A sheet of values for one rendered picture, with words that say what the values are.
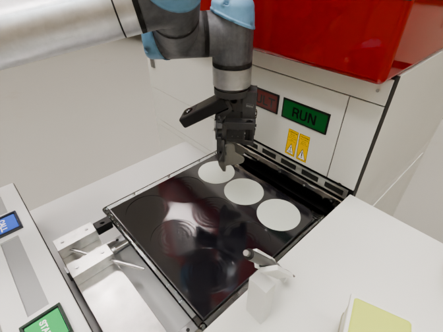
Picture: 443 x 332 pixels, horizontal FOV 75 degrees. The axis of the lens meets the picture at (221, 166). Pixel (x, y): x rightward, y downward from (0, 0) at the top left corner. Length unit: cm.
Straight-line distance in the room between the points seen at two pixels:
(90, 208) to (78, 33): 56
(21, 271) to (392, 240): 65
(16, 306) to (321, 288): 47
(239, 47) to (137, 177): 56
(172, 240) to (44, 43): 42
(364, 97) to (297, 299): 37
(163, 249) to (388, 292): 41
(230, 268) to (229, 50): 40
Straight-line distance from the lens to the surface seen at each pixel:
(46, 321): 53
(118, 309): 60
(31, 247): 64
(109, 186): 93
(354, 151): 64
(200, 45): 52
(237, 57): 54
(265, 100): 72
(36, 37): 42
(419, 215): 231
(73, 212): 89
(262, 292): 40
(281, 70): 68
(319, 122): 65
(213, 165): 82
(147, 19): 41
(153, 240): 65
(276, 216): 69
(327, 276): 53
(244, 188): 74
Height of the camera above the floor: 139
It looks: 37 degrees down
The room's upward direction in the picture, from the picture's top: straight up
